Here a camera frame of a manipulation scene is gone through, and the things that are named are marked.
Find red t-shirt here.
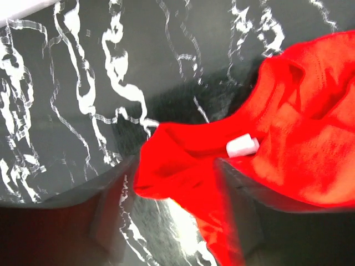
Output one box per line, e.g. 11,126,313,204
133,30,354,265

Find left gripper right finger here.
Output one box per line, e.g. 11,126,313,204
216,159,354,265

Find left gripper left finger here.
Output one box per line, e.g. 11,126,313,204
1,156,139,265

